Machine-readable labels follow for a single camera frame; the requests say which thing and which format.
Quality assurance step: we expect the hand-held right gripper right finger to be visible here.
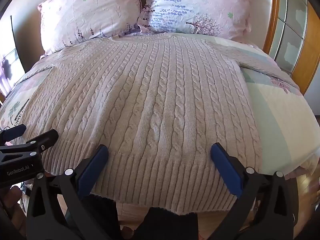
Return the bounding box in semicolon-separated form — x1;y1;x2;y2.
210;142;300;240

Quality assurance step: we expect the pink floral pillow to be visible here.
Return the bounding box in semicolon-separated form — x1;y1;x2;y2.
37;0;142;54

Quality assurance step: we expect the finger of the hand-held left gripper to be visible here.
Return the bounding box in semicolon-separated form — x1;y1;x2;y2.
0;124;27;143
0;129;59;167

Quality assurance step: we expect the window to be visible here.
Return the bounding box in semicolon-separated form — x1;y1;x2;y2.
0;15;26;98

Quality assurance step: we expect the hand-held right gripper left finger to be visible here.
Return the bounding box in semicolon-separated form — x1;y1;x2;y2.
26;144;109;240

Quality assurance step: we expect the beige cable-knit sweater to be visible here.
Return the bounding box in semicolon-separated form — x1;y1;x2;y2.
14;33;273;216

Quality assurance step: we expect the pink pillow with tree print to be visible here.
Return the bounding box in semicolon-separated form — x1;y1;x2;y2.
137;0;258;43

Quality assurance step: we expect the wooden wardrobe with glass doors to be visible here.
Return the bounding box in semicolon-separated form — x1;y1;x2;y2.
261;0;320;96

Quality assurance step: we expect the pastel patchwork bed quilt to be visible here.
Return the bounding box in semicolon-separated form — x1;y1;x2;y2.
0;31;320;179

